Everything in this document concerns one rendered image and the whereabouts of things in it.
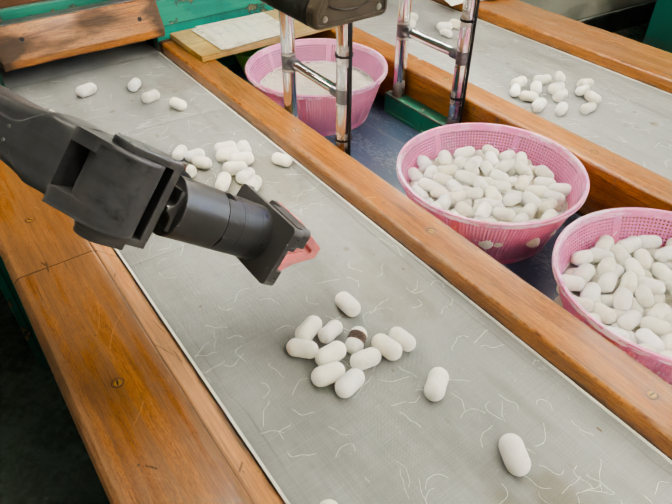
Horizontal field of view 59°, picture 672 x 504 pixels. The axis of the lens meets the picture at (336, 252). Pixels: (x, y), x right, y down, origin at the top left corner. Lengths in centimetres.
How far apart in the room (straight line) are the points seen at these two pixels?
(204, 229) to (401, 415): 25
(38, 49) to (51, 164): 72
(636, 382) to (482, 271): 20
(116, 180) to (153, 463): 24
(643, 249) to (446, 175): 28
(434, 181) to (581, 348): 35
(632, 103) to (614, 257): 45
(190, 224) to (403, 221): 32
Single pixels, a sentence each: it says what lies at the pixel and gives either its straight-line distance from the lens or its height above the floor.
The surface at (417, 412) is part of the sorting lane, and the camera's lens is 60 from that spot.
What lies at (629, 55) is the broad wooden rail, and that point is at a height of 76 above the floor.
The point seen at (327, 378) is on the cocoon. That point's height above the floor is 76.
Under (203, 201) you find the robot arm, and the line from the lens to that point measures 54.
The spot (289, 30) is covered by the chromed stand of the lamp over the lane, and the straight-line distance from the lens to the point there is 98.
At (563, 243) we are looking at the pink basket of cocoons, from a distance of 79.
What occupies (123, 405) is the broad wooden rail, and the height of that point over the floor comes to 76.
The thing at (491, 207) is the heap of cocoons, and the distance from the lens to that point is 85.
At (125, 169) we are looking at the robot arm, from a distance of 49.
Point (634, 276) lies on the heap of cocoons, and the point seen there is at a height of 74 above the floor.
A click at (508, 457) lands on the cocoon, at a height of 76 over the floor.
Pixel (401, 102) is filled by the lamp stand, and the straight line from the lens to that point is 117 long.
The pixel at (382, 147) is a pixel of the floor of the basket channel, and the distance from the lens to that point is 109.
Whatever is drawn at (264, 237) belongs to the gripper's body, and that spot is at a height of 86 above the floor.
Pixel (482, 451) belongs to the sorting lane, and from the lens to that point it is 58.
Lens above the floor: 123
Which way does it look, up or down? 40 degrees down
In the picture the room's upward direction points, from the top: straight up
